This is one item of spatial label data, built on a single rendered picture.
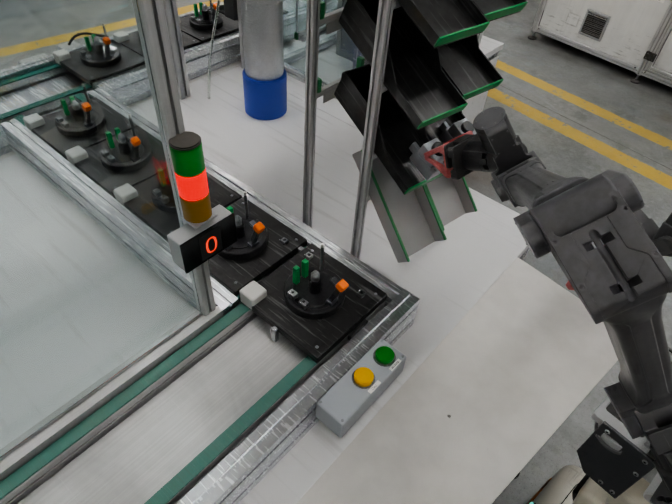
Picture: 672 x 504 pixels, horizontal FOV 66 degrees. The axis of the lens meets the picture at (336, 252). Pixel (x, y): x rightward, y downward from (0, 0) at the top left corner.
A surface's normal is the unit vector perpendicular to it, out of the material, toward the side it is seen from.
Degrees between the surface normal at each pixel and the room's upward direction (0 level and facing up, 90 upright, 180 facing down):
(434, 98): 25
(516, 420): 0
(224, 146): 0
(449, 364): 0
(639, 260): 42
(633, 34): 90
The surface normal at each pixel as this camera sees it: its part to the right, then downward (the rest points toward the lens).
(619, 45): -0.75, 0.44
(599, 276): -0.42, -0.21
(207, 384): 0.06, -0.70
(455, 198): 0.48, -0.08
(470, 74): 0.32, -0.39
